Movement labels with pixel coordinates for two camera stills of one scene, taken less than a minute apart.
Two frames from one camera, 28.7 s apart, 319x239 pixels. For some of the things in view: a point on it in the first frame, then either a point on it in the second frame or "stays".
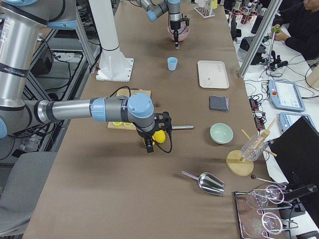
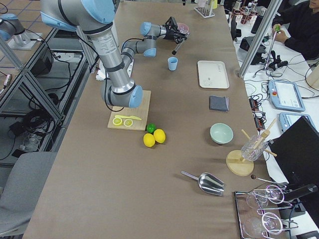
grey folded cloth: [218, 103] stays
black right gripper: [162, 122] to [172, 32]
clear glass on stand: [253, 148] stays
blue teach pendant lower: [286, 119] stays
